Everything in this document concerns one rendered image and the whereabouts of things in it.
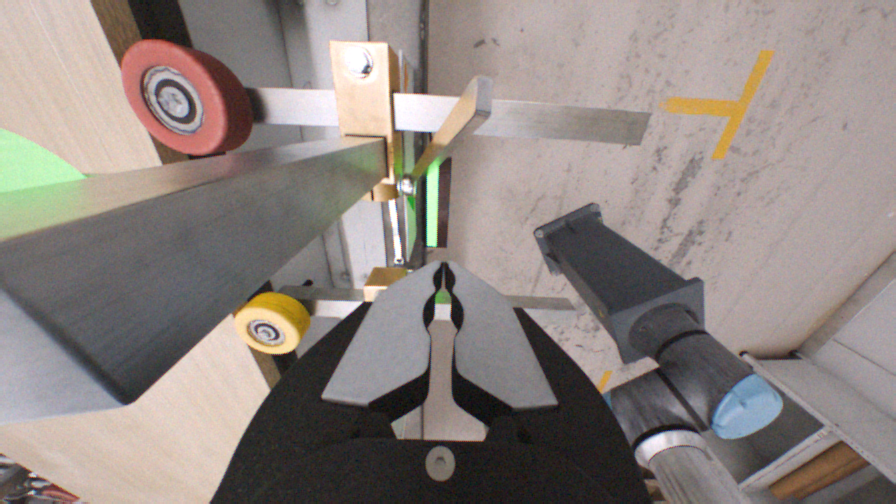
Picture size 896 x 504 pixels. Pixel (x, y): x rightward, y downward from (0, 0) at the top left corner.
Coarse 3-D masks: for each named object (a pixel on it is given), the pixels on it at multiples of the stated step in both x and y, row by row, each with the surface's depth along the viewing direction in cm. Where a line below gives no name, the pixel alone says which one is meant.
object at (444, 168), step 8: (448, 160) 39; (440, 168) 40; (448, 168) 40; (440, 176) 41; (448, 176) 41; (440, 184) 41; (448, 184) 41; (440, 192) 42; (448, 192) 42; (440, 200) 43; (440, 208) 43; (440, 216) 44; (440, 224) 45; (440, 232) 45; (440, 240) 46
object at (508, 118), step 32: (256, 96) 22; (288, 96) 22; (320, 96) 22; (416, 96) 22; (416, 128) 23; (480, 128) 23; (512, 128) 23; (544, 128) 23; (576, 128) 23; (608, 128) 23; (640, 128) 23
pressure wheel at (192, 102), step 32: (128, 64) 17; (160, 64) 17; (192, 64) 17; (224, 64) 19; (128, 96) 18; (160, 96) 17; (192, 96) 18; (224, 96) 18; (160, 128) 19; (192, 128) 19; (224, 128) 19
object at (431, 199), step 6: (432, 174) 40; (432, 180) 41; (432, 186) 41; (432, 192) 42; (432, 198) 42; (432, 204) 43; (432, 210) 43; (432, 216) 44; (432, 222) 45; (432, 228) 45; (432, 234) 46; (432, 240) 46
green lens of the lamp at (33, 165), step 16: (0, 128) 6; (0, 144) 5; (16, 144) 6; (32, 144) 6; (0, 160) 5; (16, 160) 5; (32, 160) 6; (48, 160) 6; (0, 176) 5; (16, 176) 5; (32, 176) 5; (48, 176) 6; (64, 176) 6; (80, 176) 6
